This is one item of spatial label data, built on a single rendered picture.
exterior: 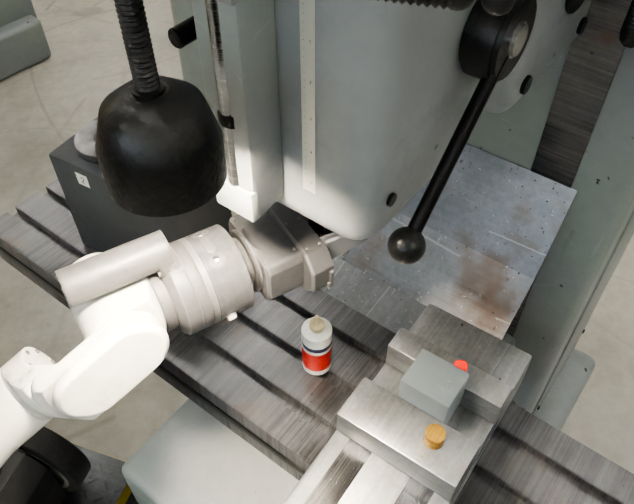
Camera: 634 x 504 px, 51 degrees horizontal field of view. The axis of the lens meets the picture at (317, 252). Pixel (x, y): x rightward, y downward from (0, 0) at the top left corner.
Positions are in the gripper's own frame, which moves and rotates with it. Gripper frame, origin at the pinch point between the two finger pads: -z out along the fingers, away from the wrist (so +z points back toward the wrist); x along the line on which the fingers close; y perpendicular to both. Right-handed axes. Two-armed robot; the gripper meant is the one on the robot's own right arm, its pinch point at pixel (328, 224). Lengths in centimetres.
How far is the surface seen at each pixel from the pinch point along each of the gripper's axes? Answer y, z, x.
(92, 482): 82, 36, 30
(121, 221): 18.6, 15.2, 31.1
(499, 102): -14.2, -13.6, -6.5
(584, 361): 101, -86, 5
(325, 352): 24.1, -0.1, 0.1
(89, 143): 9.5, 15.2, 38.4
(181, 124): -27.6, 17.6, -12.4
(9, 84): 123, 11, 250
